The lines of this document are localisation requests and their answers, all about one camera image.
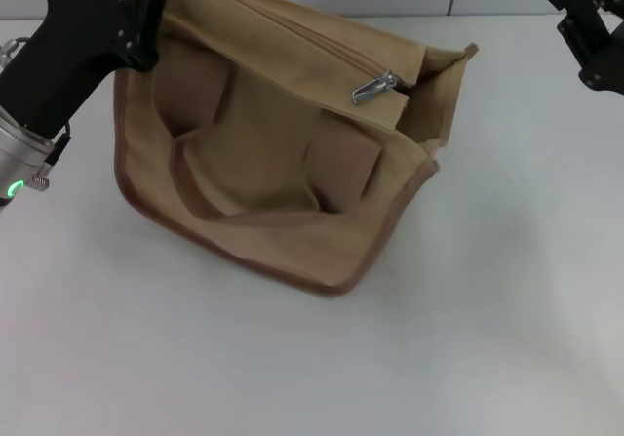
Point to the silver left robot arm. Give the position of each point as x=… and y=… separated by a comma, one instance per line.
x=19, y=163

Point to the khaki canvas food bag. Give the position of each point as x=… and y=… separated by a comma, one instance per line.
x=273, y=163

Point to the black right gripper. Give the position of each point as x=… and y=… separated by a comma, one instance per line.
x=609, y=75

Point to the silver metal zipper pull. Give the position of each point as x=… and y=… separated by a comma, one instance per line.
x=370, y=92

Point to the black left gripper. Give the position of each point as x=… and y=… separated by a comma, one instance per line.
x=68, y=51

